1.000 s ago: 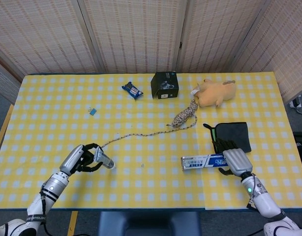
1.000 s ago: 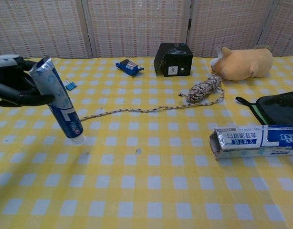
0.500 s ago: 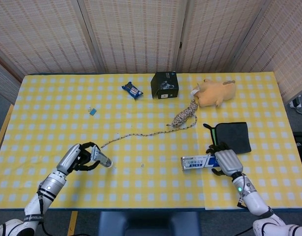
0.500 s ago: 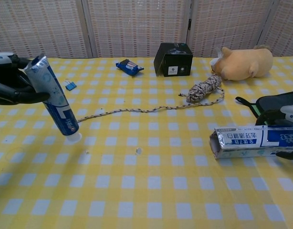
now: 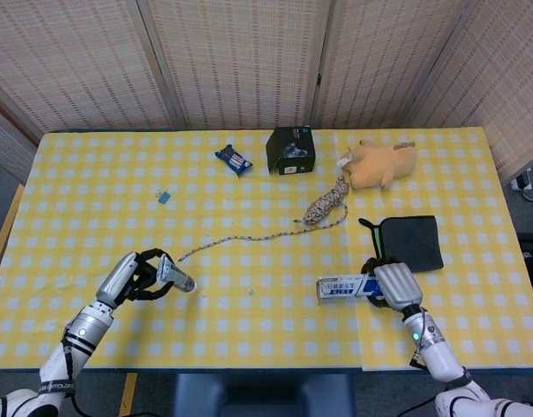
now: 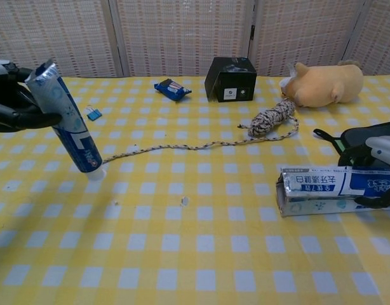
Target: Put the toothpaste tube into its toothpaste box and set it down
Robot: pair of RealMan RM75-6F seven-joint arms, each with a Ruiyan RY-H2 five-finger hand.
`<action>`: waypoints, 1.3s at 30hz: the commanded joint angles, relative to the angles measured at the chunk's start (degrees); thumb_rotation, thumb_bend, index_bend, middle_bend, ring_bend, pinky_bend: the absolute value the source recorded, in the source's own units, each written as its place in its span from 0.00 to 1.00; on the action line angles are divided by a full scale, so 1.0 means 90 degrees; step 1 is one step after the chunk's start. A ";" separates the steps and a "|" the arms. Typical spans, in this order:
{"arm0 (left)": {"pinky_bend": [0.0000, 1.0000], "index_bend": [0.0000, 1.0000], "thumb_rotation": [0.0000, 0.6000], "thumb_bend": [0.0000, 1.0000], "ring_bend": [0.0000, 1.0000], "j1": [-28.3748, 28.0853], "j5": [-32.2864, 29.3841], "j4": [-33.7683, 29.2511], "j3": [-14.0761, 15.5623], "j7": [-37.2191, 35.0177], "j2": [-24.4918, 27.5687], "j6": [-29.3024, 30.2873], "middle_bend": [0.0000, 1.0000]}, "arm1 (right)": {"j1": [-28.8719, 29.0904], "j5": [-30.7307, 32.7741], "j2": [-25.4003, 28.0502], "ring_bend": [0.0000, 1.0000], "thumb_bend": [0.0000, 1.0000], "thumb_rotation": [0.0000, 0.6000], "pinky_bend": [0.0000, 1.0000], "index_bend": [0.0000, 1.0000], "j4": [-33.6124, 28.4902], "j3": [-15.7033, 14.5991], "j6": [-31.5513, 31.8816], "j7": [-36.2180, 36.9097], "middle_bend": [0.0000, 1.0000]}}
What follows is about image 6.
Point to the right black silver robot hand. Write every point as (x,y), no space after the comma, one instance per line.
(384,149)

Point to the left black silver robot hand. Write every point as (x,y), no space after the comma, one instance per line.
(10,117)

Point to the blue white toothpaste tube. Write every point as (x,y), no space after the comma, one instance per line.
(71,124)

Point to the blue white toothpaste box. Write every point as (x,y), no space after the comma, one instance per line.
(315,190)

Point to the black cardboard box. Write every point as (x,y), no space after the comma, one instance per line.
(230,79)

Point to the blue binder clip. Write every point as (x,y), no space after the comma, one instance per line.
(94,115)

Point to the yellow plush toy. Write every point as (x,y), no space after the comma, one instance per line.
(325,85)

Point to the woven folding screen panel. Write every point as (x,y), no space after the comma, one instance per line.
(182,35)
(379,35)
(55,35)
(303,31)

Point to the blue snack packet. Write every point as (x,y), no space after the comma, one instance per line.
(171,89)

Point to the yellow white checked tablecloth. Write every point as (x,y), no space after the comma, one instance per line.
(182,238)

